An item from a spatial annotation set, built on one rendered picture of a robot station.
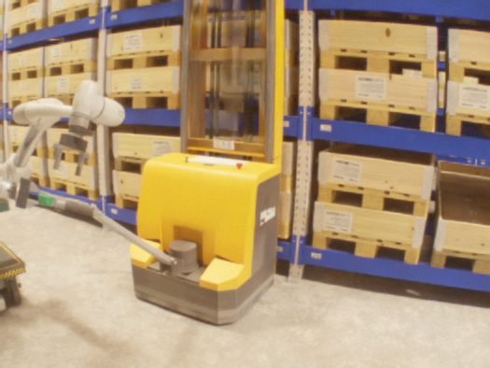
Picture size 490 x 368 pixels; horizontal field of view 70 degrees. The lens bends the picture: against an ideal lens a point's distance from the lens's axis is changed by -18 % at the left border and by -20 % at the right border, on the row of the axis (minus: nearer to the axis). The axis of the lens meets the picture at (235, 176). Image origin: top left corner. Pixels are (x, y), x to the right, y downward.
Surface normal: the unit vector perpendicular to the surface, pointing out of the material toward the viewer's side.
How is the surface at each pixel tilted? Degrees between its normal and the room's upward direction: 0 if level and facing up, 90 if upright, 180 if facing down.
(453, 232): 90
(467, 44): 90
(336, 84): 90
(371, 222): 90
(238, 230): 74
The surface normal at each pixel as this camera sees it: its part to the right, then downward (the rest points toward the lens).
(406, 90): -0.47, 0.19
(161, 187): -0.44, -0.08
